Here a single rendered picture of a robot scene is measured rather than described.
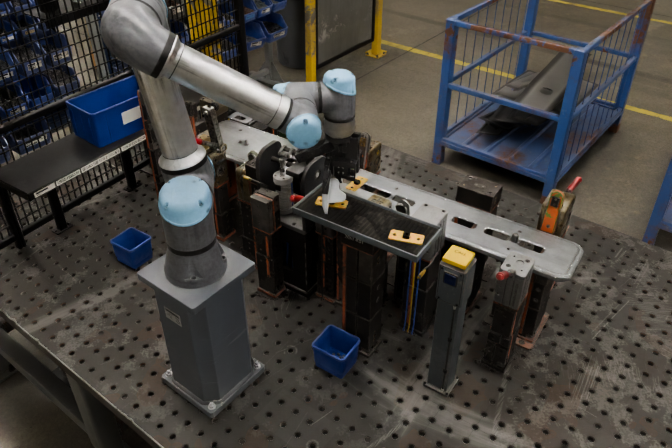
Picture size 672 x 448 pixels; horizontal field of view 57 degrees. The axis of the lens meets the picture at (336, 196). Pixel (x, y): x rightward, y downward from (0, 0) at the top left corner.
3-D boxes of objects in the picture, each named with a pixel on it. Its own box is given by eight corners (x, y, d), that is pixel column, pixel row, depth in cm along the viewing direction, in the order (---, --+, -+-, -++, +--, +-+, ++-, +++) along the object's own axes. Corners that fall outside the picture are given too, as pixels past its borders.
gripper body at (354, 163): (354, 184, 156) (355, 142, 149) (321, 179, 158) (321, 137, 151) (361, 168, 162) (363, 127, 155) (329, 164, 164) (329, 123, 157)
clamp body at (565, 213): (559, 282, 209) (583, 192, 188) (545, 308, 198) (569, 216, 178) (528, 270, 213) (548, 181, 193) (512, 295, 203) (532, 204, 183)
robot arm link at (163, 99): (171, 224, 153) (91, 4, 121) (175, 190, 165) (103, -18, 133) (219, 214, 153) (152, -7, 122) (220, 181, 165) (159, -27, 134)
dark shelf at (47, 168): (225, 97, 256) (224, 90, 254) (30, 202, 194) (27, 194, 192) (186, 85, 266) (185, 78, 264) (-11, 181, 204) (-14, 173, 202)
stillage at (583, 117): (514, 99, 483) (536, -27, 429) (618, 130, 441) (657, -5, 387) (431, 162, 406) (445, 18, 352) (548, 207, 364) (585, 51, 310)
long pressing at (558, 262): (589, 243, 179) (590, 239, 178) (565, 288, 164) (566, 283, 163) (226, 119, 242) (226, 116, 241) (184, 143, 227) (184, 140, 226)
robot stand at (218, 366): (212, 419, 164) (192, 309, 142) (161, 380, 175) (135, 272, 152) (266, 370, 178) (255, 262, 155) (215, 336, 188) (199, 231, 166)
